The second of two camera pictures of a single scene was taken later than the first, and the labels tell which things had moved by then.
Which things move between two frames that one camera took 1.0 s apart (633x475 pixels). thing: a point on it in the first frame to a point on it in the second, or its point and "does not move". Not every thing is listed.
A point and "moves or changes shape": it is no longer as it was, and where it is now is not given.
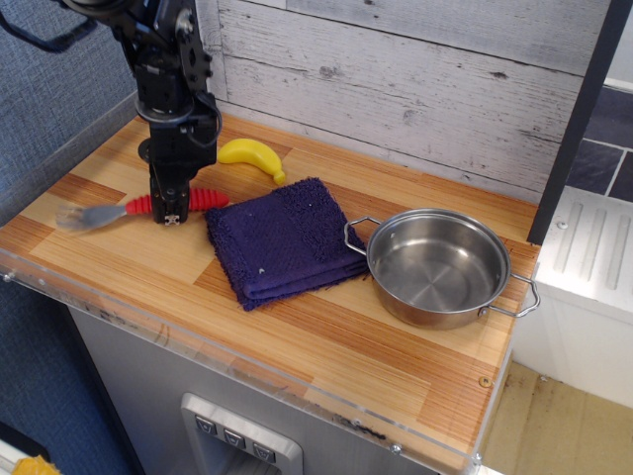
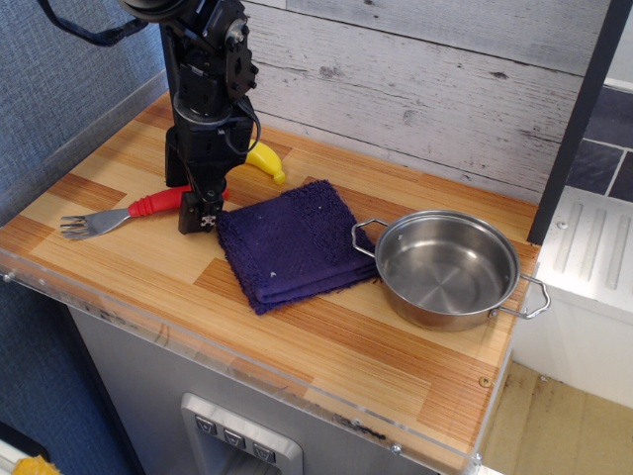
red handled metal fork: (71, 217) moves or changes shape
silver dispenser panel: (238, 429) does not move
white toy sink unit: (582, 331) does not move
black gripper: (184, 133) to (213, 131)
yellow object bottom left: (35, 465) does not move
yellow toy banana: (247, 150) does not move
